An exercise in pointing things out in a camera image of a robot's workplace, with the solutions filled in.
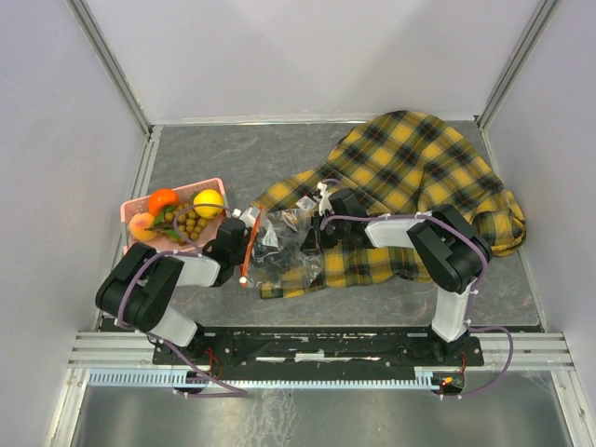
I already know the yellow plaid shirt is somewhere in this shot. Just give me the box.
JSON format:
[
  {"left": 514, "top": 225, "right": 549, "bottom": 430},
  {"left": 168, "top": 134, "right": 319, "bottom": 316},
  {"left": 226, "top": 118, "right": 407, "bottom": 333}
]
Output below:
[{"left": 253, "top": 111, "right": 527, "bottom": 299}]

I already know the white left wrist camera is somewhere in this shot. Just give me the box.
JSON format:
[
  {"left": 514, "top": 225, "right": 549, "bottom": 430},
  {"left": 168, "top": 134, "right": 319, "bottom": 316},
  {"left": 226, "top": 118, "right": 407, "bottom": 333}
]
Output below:
[{"left": 231, "top": 207, "right": 261, "bottom": 228}]

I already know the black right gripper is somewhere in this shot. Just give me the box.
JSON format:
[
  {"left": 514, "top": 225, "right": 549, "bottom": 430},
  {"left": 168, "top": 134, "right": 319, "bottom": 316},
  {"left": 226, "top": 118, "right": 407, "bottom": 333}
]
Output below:
[{"left": 300, "top": 210, "right": 349, "bottom": 251}]

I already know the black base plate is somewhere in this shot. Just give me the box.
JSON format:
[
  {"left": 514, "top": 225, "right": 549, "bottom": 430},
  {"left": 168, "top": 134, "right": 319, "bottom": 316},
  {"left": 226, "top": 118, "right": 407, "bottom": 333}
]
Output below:
[{"left": 153, "top": 326, "right": 484, "bottom": 380}]

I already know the pink perforated plastic basket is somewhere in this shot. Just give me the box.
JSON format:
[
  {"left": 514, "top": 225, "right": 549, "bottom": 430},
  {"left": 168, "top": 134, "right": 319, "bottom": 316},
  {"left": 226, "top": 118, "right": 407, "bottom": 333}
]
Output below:
[{"left": 120, "top": 178, "right": 227, "bottom": 251}]

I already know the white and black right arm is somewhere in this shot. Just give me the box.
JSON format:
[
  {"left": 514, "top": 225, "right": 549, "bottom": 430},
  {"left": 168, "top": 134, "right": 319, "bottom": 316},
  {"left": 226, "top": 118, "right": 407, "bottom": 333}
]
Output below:
[{"left": 304, "top": 182, "right": 493, "bottom": 364}]

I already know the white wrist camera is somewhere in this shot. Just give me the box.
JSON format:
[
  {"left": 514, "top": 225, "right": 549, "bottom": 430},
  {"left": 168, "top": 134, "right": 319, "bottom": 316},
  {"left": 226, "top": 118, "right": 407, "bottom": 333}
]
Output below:
[
  {"left": 317, "top": 179, "right": 341, "bottom": 217},
  {"left": 231, "top": 207, "right": 261, "bottom": 228}
]

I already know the orange fake tangerine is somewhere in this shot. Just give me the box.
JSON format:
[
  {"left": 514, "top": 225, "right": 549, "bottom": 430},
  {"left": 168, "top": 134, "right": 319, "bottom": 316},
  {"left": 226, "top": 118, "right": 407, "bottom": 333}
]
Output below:
[{"left": 146, "top": 188, "right": 180, "bottom": 216}]

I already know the dark fake grape bunch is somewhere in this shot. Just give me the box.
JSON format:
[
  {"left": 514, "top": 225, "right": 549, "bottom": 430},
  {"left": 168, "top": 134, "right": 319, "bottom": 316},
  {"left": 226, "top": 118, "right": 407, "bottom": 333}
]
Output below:
[{"left": 249, "top": 218, "right": 322, "bottom": 285}]

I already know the clear zip top bag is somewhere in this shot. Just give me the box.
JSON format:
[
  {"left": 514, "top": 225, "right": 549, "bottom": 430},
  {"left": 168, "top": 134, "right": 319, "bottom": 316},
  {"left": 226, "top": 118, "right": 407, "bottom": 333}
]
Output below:
[{"left": 239, "top": 207, "right": 323, "bottom": 291}]

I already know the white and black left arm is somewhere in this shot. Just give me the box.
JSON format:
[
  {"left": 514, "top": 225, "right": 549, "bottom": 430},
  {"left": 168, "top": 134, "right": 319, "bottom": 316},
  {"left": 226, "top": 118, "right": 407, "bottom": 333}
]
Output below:
[{"left": 95, "top": 217, "right": 250, "bottom": 363}]

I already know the aluminium frame rail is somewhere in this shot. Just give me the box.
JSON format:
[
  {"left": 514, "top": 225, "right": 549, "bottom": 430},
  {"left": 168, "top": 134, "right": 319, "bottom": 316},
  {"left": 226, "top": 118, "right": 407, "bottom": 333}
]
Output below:
[{"left": 44, "top": 0, "right": 164, "bottom": 447}]

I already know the brown fake longan bunch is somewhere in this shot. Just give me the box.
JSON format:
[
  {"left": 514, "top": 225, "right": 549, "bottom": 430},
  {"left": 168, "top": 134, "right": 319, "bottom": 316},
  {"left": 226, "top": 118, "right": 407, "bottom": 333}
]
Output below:
[{"left": 153, "top": 205, "right": 209, "bottom": 245}]

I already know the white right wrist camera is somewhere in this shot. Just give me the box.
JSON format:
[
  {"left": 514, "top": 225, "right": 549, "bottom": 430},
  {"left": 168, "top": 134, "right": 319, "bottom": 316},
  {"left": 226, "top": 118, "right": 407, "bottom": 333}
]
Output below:
[{"left": 317, "top": 179, "right": 341, "bottom": 217}]

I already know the orange-yellow fake peach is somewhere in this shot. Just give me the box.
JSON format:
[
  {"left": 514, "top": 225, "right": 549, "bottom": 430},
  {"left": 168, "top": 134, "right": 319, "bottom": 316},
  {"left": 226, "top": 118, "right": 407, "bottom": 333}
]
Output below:
[{"left": 129, "top": 212, "right": 157, "bottom": 242}]

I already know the light blue cable duct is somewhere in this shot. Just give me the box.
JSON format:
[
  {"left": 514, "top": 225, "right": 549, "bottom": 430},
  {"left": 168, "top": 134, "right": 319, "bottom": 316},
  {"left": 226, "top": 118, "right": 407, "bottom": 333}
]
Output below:
[{"left": 88, "top": 363, "right": 460, "bottom": 391}]

